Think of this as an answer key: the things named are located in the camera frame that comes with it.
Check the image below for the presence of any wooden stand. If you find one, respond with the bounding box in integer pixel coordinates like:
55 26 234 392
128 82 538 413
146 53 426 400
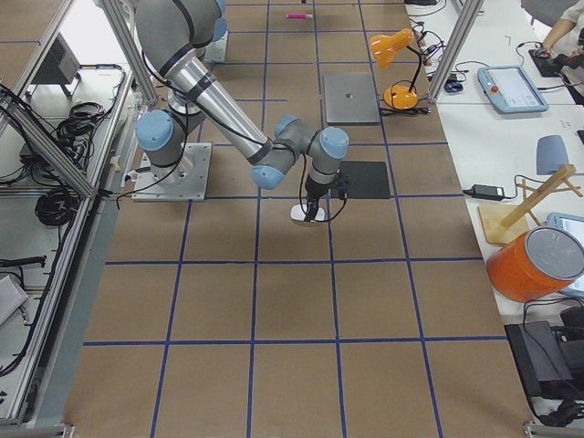
478 163 583 245

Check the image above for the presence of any grey laptop notebook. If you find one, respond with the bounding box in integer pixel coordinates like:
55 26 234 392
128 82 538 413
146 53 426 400
323 72 380 125

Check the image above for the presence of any black laptop charger brick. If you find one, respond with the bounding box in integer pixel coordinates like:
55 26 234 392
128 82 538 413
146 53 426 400
463 184 512 202

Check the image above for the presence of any black mousepad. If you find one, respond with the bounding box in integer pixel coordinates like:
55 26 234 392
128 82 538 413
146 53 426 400
339 161 391 199

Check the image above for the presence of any black lamp power cable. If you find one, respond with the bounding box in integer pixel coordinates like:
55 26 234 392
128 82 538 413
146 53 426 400
379 105 433 117

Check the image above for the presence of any aluminium frame post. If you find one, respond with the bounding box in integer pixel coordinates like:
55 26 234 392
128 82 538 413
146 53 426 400
427 0 484 104

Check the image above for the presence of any orange cylindrical bucket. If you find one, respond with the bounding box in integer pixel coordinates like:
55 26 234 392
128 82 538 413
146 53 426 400
486 226 583 302

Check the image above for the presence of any white computer mouse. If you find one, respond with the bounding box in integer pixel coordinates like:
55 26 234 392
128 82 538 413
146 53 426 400
290 204 326 224

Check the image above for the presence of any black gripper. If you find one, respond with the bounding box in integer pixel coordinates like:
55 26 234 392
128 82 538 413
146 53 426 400
304 177 329 222

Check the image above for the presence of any grey blue pouch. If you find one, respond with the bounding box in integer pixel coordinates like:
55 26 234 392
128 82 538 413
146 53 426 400
536 134 568 175

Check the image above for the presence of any person at desk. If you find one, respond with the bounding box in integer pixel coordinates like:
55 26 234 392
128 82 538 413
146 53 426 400
542 1 583 69

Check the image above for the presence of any blue teach pendant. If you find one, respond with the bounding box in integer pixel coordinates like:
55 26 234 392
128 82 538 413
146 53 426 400
477 66 548 114

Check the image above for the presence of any black box on desk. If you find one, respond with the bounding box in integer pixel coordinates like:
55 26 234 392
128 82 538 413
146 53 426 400
505 321 577 400

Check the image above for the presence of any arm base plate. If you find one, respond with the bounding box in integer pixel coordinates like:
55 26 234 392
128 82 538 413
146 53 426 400
131 142 213 202
203 31 229 64

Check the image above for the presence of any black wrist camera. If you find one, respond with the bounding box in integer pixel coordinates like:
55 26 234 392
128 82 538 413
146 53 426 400
329 172 350 201

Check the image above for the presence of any orange desk lamp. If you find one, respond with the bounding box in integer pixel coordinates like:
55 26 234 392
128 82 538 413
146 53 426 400
369 28 422 111

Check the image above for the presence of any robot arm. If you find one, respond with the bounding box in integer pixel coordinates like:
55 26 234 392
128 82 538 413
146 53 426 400
199 0 228 45
135 1 349 223

